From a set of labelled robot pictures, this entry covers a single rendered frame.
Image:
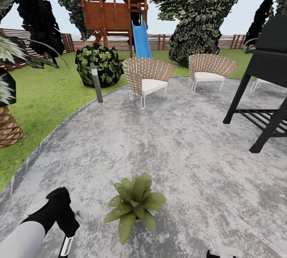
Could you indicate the charcoal grill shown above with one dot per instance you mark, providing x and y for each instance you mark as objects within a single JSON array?
[{"x": 269, "y": 63}]

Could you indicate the pot plant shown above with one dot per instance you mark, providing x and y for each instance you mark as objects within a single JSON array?
[{"x": 132, "y": 205}]

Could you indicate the insectifuge atomizer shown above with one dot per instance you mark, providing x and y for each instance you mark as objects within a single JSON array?
[{"x": 65, "y": 248}]

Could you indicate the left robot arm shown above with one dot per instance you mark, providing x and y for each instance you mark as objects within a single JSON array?
[{"x": 25, "y": 240}]

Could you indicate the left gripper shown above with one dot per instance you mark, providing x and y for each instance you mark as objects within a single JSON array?
[{"x": 69, "y": 225}]

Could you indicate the garden chair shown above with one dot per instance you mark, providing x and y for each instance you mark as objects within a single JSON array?
[
  {"x": 147, "y": 75},
  {"x": 258, "y": 81},
  {"x": 210, "y": 68}
]

